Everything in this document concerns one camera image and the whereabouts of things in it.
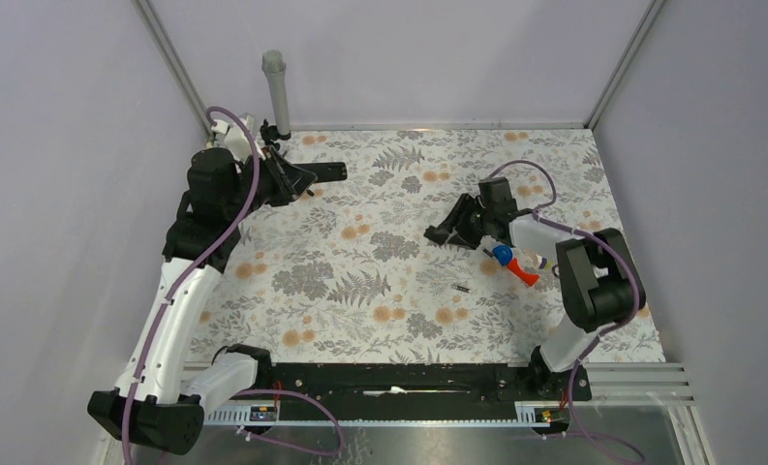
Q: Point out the silver microphone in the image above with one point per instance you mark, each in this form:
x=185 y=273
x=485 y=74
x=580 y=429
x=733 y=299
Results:
x=274 y=68

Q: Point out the white slotted cable duct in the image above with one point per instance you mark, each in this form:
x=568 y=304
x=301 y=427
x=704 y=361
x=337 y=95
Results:
x=287 y=413

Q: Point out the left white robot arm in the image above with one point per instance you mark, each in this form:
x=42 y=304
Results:
x=150 y=405

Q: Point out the floral patterned mat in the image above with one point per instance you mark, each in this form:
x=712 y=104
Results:
x=346 y=275

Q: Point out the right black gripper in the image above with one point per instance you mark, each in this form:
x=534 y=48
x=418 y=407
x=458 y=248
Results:
x=466 y=204

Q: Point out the blue and orange toy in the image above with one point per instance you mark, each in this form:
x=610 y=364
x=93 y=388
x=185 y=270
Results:
x=505 y=257

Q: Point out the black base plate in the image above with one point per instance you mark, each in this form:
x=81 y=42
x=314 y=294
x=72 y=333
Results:
x=436 y=387

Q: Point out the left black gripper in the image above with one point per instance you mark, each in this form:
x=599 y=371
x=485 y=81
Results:
x=290 y=180

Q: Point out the black tripod microphone stand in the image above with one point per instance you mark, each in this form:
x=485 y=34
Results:
x=269 y=136

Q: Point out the black remote control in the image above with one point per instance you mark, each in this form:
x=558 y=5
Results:
x=326 y=171

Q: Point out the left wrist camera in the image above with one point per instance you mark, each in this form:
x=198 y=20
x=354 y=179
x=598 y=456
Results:
x=229 y=135

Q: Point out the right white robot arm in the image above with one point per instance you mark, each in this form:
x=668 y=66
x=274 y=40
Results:
x=600 y=288

